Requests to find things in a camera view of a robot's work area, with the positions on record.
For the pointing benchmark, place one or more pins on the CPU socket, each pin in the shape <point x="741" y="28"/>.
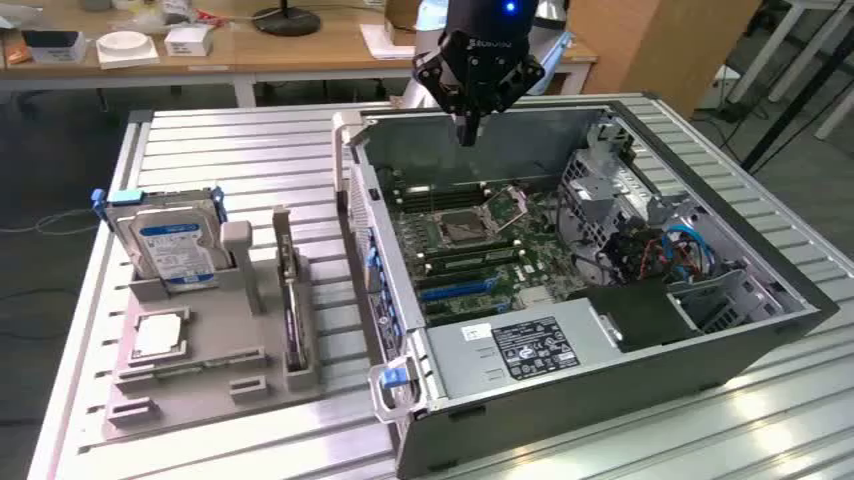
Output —
<point x="463" y="227"/>

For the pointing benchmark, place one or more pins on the white box with black top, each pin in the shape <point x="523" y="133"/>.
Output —
<point x="53" y="47"/>

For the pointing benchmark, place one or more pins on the hard disk in blue carrier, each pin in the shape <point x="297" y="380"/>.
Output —
<point x="169" y="245"/>

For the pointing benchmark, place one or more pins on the blue case latch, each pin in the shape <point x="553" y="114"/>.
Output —
<point x="391" y="378"/>

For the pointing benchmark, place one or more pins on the grey parts rack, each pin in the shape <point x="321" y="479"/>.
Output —
<point x="220" y="350"/>

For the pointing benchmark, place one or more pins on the metal socket cover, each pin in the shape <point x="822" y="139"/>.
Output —
<point x="509" y="210"/>

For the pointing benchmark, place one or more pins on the black lamp base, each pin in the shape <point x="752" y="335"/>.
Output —
<point x="286" y="22"/>

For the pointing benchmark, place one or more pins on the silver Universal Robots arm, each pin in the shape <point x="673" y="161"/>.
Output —
<point x="416" y="95"/>

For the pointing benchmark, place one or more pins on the graphics card with black fan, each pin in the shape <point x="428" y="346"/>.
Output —
<point x="293" y="320"/>

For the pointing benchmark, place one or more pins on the brown cardboard box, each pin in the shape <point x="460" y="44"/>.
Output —
<point x="400" y="12"/>

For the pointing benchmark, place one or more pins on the metal disk bay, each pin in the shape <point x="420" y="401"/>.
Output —
<point x="593" y="200"/>

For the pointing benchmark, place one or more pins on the installed RAM stick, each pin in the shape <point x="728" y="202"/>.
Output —
<point x="473" y="259"/>

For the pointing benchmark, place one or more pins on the silver CPU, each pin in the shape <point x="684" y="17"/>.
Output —
<point x="158" y="335"/>

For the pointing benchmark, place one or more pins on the white paper stack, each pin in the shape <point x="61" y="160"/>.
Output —
<point x="387" y="45"/>

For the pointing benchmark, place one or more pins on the wooden cabinet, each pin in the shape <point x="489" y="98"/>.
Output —
<point x="667" y="50"/>

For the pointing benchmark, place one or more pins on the green motherboard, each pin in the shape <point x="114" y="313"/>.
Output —
<point x="533" y="260"/>

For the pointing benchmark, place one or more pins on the black open PC case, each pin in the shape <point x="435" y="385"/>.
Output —
<point x="600" y="400"/>

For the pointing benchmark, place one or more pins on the white desk frame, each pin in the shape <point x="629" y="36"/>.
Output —
<point x="773" y="50"/>

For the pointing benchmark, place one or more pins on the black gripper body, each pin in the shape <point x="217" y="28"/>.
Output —
<point x="483" y="45"/>

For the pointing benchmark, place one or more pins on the black slanted pole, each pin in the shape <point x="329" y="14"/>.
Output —
<point x="794" y="100"/>

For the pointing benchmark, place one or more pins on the black plastic shroud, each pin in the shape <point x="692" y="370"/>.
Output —
<point x="640" y="310"/>

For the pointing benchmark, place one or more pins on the green RAM stick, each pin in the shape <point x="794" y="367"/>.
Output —
<point x="180" y="370"/>

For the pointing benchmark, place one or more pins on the wooden desk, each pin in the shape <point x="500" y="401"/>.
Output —
<point x="300" y="50"/>

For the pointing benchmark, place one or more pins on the blue expansion slot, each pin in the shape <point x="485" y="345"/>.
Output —
<point x="460" y="289"/>

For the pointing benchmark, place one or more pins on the small white box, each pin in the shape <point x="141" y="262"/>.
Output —
<point x="188" y="42"/>

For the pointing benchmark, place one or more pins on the white round part on box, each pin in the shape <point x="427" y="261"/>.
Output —
<point x="126" y="50"/>

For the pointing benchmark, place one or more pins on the grey power supply unit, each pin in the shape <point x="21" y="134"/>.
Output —
<point x="460" y="365"/>

